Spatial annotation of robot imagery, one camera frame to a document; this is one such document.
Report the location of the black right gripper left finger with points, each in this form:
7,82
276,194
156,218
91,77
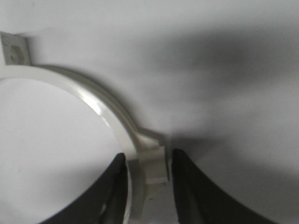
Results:
103,203

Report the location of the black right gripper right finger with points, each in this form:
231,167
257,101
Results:
198,200

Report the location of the white half pipe clamp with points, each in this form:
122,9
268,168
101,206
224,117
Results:
146,161

